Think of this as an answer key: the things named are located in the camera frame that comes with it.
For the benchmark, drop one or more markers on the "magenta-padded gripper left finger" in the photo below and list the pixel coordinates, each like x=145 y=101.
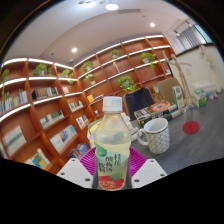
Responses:
x=75 y=171

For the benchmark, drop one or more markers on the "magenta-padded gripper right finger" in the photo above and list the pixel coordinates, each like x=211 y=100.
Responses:
x=148 y=171

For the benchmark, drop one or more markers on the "clear bottle with yellow drink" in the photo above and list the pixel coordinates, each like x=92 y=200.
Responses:
x=112 y=146

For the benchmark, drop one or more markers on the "white mug with triangle pattern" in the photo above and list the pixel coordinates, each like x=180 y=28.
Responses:
x=158 y=136

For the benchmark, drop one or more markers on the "flat round red coaster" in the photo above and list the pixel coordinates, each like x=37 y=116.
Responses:
x=191 y=127

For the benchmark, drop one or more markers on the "wooden shelf unit with books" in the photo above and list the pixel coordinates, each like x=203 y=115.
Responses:
x=50 y=106

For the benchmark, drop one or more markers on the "dark office chair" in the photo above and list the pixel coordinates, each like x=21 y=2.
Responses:
x=138 y=101

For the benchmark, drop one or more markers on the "green and white carton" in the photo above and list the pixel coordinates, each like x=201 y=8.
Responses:
x=178 y=96

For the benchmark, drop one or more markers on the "wooden artist mannequin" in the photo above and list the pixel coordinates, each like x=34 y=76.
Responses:
x=181 y=76

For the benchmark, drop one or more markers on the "stack of white books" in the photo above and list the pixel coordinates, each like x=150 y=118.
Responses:
x=205 y=86

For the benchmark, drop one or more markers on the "grey curtain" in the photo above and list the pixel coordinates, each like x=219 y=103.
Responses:
x=188 y=36

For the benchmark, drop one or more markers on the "window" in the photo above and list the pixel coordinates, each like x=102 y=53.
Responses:
x=204 y=33

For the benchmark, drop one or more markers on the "group of ceiling lights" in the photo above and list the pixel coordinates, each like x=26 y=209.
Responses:
x=112 y=6

